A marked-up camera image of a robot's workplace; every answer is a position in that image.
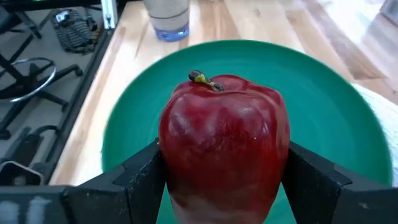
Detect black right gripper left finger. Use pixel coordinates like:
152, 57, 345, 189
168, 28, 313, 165
63, 138, 166, 224

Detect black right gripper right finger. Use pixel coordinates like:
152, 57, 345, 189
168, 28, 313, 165
281, 141, 398, 224

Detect red apple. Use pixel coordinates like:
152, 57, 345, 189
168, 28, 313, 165
158, 70, 291, 224

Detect white round woven placemat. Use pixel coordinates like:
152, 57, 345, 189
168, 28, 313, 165
351, 82, 398, 187

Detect green plastic plate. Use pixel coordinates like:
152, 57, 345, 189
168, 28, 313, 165
101, 39, 393, 224

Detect small clear drinking glass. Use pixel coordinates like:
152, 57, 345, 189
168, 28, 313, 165
142, 0, 190, 42

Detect black metal table frame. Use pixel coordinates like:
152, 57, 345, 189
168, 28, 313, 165
43, 0, 125, 185

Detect black stool base with ring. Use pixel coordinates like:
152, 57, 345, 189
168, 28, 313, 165
0, 55, 84, 141

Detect white frame bracket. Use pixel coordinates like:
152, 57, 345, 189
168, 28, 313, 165
101, 0, 118, 29

